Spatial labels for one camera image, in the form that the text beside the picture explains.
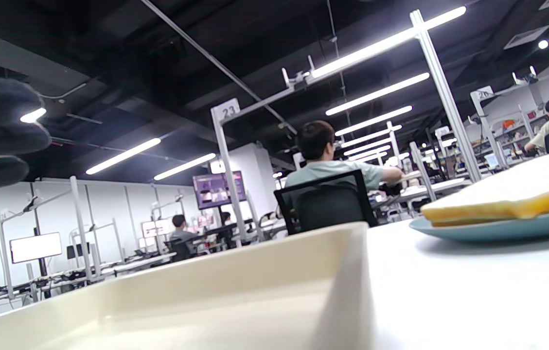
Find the person's right hand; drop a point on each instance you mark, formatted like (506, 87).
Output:
(2, 116)

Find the black mesh office chair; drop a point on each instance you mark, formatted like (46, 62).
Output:
(327, 209)

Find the row of workstation frames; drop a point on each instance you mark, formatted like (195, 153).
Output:
(36, 248)

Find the teal round plate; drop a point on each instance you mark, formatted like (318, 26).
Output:
(498, 231)

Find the wall monitor purple screen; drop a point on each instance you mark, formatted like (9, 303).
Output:
(218, 190)

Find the beige baking tray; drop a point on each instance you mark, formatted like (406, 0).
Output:
(157, 301)

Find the aluminium rig frame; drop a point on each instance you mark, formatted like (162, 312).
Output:
(444, 87)

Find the row of ceiling light tubes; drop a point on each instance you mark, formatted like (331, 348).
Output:
(123, 155)

